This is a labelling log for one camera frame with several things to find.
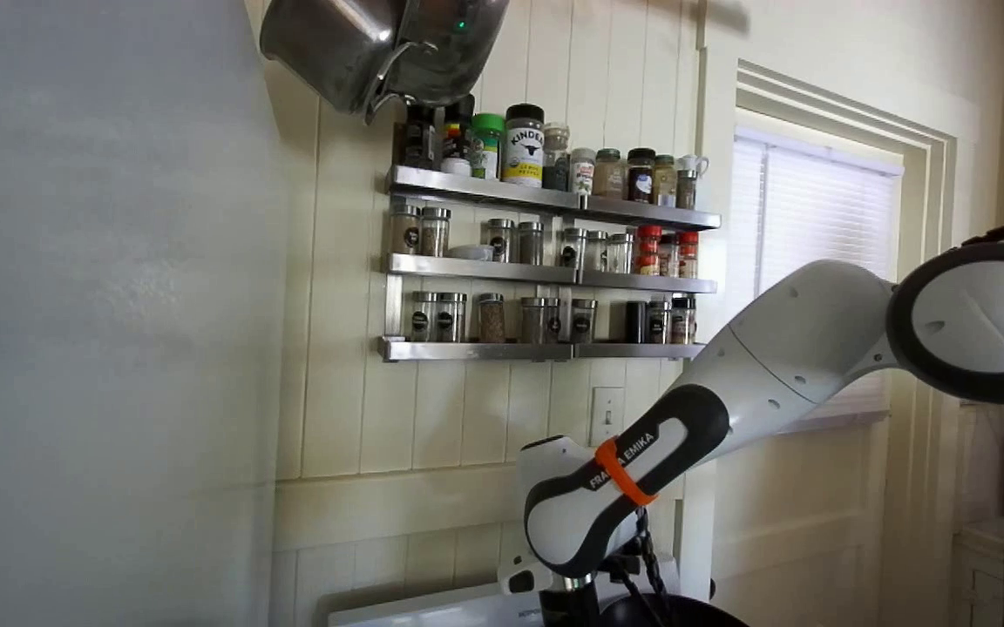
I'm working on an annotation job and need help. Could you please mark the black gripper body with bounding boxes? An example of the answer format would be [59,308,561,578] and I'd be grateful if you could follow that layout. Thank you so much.
[538,585,619,627]

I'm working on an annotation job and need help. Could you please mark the black frying pan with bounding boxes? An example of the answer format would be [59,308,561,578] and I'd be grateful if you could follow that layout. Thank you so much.
[599,588,754,627]

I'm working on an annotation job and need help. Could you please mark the tall black cylinder bottle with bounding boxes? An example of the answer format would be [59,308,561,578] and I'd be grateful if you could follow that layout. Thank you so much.
[615,293,639,347]

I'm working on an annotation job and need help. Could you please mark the onion powder bottle black cap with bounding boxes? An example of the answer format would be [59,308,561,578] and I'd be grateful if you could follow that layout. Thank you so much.
[652,293,681,347]

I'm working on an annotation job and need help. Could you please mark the red cap spice bottle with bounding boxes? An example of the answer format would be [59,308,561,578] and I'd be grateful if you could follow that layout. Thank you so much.
[677,225,704,282]
[634,224,667,278]

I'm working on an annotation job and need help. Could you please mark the small glass spice jar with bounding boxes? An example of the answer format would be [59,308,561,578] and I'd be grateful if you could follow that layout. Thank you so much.
[594,145,628,203]
[673,154,704,211]
[652,154,681,209]
[542,119,570,191]

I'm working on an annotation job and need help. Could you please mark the large bottle black cap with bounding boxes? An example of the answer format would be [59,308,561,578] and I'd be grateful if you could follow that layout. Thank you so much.
[503,101,552,188]

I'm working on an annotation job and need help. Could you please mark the green cap spice bottle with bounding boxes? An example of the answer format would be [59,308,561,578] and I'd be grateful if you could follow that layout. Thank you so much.
[466,111,508,184]

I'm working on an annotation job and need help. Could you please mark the small bottle white label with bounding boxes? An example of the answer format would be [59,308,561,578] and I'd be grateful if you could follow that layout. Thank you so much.
[440,119,473,180]

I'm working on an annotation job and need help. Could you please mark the dark glass bottle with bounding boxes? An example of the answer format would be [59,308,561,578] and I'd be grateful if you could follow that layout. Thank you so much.
[395,97,443,169]

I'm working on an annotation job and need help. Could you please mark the white gas stove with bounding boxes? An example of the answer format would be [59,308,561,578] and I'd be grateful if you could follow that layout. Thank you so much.
[319,569,552,627]

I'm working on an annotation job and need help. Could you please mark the cream panel door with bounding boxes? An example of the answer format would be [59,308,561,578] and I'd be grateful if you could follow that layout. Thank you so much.
[696,61,965,627]

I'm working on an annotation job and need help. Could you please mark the small jar white label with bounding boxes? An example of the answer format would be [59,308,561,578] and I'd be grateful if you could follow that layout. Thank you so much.
[565,145,599,199]

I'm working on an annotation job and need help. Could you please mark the jar with dark label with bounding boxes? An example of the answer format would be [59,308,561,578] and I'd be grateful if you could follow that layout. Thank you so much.
[624,145,658,209]

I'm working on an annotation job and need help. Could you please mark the white window blinds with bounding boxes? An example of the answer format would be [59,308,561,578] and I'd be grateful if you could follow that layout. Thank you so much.
[725,127,905,427]

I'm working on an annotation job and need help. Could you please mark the white refrigerator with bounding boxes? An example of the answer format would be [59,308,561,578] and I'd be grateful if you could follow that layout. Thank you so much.
[0,0,286,627]

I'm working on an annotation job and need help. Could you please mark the hanging steel bowl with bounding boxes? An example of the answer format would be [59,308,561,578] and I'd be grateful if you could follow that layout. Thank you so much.
[377,0,513,111]

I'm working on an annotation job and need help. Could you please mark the orange velcro strap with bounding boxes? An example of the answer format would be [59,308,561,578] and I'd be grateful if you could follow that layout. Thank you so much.
[589,435,658,513]

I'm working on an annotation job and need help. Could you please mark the white light switch plate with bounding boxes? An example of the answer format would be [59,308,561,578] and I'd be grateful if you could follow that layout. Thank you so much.
[587,382,628,451]

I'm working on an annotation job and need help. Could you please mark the steel pot with handle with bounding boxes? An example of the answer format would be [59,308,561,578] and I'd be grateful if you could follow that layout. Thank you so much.
[255,0,411,119]

